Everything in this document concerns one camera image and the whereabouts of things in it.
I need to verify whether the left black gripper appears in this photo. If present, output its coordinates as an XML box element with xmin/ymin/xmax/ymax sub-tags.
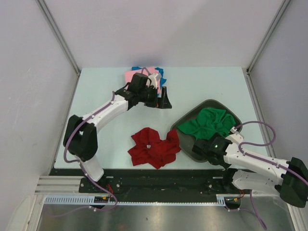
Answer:
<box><xmin>138</xmin><ymin>86</ymin><xmax>171</xmax><ymax>109</ymax></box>

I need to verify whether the grey plastic tray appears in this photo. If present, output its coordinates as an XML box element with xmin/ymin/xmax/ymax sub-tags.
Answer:
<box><xmin>170</xmin><ymin>99</ymin><xmax>242</xmax><ymax>163</ymax></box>

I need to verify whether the red t shirt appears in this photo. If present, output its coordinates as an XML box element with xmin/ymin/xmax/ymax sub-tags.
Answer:
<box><xmin>128</xmin><ymin>128</ymin><xmax>181</xmax><ymax>169</ymax></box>

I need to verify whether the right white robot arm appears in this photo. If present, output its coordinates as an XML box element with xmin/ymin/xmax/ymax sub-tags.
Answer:
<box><xmin>192</xmin><ymin>131</ymin><xmax>308</xmax><ymax>208</ymax></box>

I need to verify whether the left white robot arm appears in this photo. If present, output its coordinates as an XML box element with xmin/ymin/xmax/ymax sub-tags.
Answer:
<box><xmin>63</xmin><ymin>73</ymin><xmax>172</xmax><ymax>193</ymax></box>

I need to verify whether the green t shirt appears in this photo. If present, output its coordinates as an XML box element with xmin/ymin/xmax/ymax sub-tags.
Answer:
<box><xmin>177</xmin><ymin>108</ymin><xmax>236</xmax><ymax>140</ymax></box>

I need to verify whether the blue folded t shirt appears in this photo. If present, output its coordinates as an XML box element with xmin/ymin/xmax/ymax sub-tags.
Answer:
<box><xmin>131</xmin><ymin>66</ymin><xmax>167</xmax><ymax>95</ymax></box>

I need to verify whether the pink folded t shirt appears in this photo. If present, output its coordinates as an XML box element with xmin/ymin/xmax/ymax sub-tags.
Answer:
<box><xmin>125</xmin><ymin>70</ymin><xmax>151</xmax><ymax>83</ymax></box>

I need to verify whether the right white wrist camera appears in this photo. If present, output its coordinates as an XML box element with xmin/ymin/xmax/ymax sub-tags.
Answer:
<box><xmin>227</xmin><ymin>127</ymin><xmax>244</xmax><ymax>144</ymax></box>

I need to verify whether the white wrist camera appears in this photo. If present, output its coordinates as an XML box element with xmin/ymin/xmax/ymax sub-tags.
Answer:
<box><xmin>148</xmin><ymin>73</ymin><xmax>161</xmax><ymax>89</ymax></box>
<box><xmin>227</xmin><ymin>127</ymin><xmax>244</xmax><ymax>144</ymax></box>

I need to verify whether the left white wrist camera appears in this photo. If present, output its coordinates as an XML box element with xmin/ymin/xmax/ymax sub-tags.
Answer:
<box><xmin>148</xmin><ymin>73</ymin><xmax>161</xmax><ymax>89</ymax></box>

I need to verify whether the right aluminium side rail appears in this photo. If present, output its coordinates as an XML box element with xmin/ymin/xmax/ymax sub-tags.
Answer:
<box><xmin>242</xmin><ymin>68</ymin><xmax>276</xmax><ymax>157</ymax></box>

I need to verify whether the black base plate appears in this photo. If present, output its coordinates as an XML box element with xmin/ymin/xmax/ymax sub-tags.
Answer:
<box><xmin>50</xmin><ymin>169</ymin><xmax>243</xmax><ymax>210</ymax></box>

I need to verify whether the left aluminium frame post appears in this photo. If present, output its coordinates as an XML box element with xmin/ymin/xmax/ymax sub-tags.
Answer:
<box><xmin>35</xmin><ymin>0</ymin><xmax>81</xmax><ymax>77</ymax></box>

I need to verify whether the aluminium frame post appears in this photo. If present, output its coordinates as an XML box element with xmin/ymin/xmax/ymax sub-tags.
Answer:
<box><xmin>35</xmin><ymin>0</ymin><xmax>81</xmax><ymax>77</ymax></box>
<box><xmin>246</xmin><ymin>0</ymin><xmax>293</xmax><ymax>74</ymax></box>

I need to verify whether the white slotted cable duct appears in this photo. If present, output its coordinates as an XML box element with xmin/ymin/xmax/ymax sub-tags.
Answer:
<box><xmin>44</xmin><ymin>195</ymin><xmax>241</xmax><ymax>207</ymax></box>

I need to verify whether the right aluminium frame post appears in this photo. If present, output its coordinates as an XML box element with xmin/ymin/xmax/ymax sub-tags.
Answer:
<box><xmin>246</xmin><ymin>0</ymin><xmax>293</xmax><ymax>74</ymax></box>

